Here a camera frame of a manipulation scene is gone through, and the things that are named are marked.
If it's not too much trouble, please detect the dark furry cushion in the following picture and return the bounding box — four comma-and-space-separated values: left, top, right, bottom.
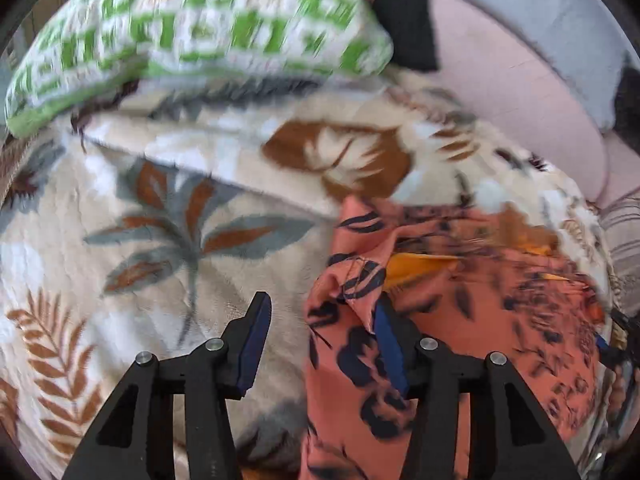
613, 58, 640, 154

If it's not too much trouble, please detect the orange black floral shirt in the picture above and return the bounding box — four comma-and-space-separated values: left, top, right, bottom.
300, 196, 603, 479

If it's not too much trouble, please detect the leaf pattern plush blanket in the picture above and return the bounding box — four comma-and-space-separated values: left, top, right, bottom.
1, 70, 612, 479

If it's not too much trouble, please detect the black garment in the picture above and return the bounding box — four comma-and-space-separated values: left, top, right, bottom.
368, 0, 439, 73

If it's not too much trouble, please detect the striped floral quilt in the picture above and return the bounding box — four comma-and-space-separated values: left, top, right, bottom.
600, 193, 640, 315

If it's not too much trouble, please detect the pink bed headboard cushion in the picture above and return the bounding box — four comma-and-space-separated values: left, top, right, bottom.
430, 0, 639, 207

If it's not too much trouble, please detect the grey blue pillow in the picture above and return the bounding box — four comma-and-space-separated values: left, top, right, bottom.
466, 0, 639, 130

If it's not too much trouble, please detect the green white patterned pillow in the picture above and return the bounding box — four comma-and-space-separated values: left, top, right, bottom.
4, 0, 394, 138

